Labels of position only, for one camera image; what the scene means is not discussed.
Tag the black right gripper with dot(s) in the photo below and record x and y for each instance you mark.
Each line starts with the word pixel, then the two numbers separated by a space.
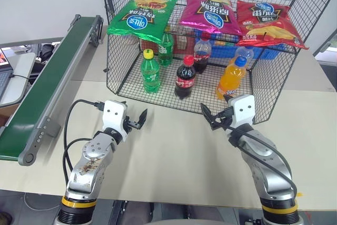
pixel 225 119

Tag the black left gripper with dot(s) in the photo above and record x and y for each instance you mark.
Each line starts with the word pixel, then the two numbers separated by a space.
pixel 128 125

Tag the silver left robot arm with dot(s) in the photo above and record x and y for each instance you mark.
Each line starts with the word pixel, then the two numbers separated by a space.
pixel 87 167

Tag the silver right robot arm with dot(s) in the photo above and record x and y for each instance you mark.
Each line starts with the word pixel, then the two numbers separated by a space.
pixel 263 167

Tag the green conveyor belt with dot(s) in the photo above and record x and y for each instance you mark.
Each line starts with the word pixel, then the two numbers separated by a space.
pixel 52 72

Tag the orange soda bottle blue cap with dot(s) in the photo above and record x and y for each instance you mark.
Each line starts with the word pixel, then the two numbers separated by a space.
pixel 229 80

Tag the green soda bottle yellow cap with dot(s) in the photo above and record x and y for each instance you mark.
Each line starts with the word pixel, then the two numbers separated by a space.
pixel 150 74

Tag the cola bottle red cap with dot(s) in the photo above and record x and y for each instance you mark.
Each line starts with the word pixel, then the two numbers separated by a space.
pixel 185 80

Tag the blue plastic crate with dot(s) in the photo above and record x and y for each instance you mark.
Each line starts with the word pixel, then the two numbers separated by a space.
pixel 221 49

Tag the green chips bag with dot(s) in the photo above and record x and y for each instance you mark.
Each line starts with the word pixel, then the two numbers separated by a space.
pixel 139 22

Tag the magenta chips bag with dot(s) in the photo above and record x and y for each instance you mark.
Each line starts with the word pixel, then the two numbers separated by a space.
pixel 208 14

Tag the red chips bag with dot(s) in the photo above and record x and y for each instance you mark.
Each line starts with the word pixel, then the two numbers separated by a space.
pixel 266 24

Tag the black bag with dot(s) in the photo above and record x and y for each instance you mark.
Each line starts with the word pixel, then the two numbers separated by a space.
pixel 47 52

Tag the white desk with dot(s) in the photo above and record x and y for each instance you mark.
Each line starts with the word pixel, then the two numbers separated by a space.
pixel 21 77

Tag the grey laptop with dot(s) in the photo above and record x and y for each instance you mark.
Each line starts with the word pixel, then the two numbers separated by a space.
pixel 4 80

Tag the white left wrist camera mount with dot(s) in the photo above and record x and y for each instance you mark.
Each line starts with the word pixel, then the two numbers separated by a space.
pixel 113 117

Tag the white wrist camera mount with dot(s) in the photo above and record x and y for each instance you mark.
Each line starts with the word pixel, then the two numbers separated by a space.
pixel 113 117
pixel 243 109

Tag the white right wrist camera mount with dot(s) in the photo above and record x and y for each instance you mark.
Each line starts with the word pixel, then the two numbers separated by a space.
pixel 243 109

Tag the grey table frame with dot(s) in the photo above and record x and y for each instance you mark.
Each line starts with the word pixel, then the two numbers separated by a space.
pixel 322 46

